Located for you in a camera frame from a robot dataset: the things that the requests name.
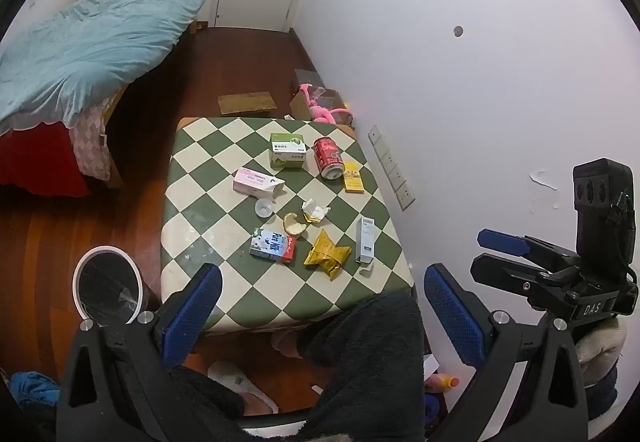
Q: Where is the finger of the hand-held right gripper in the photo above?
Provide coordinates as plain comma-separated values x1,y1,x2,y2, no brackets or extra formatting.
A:
470,252,567,309
477,228,580,269

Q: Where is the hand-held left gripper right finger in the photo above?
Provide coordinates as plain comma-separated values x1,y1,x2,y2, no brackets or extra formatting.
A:
424,263,590,442

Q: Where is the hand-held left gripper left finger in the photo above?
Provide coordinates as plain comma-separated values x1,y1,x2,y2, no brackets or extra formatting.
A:
56,263,241,442

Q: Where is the white trash bin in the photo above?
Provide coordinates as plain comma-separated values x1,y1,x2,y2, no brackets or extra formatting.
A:
72,246,161,327

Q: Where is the pink toothpaste box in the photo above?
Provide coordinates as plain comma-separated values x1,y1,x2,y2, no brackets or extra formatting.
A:
232,167,286,199

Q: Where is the red soda can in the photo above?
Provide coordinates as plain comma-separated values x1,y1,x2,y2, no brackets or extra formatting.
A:
313,137,346,180

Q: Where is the orange bottle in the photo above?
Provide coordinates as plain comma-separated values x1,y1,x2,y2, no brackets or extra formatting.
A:
425,373,460,393

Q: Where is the white fluffy slipper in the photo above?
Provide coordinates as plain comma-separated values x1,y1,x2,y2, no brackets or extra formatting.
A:
207,361,280,418
270,327,306,360

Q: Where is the person's left leg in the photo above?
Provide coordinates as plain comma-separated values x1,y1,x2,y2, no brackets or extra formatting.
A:
170,364,246,442

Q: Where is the person's leg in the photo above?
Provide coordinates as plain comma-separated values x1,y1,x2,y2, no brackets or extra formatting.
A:
170,364,246,442
295,292,426,442

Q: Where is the person's right leg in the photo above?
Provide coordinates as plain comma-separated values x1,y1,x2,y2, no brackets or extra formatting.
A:
295,292,426,442

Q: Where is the blue milk carton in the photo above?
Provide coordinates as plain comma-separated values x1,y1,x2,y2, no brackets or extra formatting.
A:
249,228,297,263

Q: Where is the green checkered table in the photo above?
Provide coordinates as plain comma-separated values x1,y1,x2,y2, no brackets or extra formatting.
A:
160,117,415,334

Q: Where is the slim white tube box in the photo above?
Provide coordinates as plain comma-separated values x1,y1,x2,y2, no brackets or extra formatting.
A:
355,217,376,264

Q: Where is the bread piece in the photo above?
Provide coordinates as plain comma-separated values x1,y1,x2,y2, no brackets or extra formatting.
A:
282,212,308,237

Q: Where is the yellow snack bag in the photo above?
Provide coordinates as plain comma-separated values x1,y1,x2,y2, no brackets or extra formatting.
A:
303,229,352,279

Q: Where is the crumpled white wrapper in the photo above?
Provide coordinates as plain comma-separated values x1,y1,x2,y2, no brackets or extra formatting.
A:
301,198,332,224

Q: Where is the small yellow box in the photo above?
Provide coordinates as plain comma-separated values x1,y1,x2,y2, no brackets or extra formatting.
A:
342,162,364,193

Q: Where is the blue cloth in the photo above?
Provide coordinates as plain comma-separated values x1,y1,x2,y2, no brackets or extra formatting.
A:
10,371,61,408

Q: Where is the green and white medicine box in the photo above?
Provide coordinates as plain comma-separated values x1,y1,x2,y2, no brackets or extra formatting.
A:
270,133,307,169

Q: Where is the diamond patterned sheet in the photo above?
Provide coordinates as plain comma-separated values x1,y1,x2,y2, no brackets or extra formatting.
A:
67,97,111,180

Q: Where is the wooden board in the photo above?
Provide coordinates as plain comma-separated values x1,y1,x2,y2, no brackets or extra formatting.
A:
217,93,277,117

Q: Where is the red bed cloth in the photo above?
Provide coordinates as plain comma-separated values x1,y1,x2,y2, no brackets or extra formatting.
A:
0,122,91,198

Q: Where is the pink toy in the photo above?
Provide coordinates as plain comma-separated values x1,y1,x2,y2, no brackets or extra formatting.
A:
299,83,352,125

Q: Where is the cardboard box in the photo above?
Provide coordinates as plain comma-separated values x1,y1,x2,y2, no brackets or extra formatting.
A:
289,69,356,125

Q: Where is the wooden bed frame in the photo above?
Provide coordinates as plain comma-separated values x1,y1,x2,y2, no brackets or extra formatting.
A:
102,19,208,190

